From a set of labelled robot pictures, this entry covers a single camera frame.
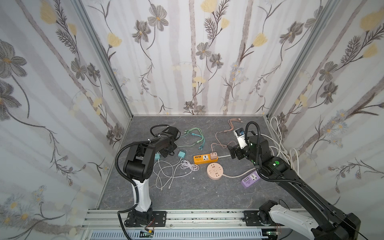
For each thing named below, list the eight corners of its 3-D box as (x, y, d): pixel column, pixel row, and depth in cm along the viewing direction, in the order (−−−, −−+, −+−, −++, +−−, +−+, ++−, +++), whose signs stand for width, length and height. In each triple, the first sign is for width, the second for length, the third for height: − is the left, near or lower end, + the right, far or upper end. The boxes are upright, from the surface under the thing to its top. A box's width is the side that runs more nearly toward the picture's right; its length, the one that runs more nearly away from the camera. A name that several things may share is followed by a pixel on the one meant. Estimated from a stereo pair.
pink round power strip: (207, 179, 89) (207, 178, 87) (206, 164, 95) (206, 162, 93) (223, 179, 89) (224, 178, 87) (221, 164, 95) (222, 162, 93)
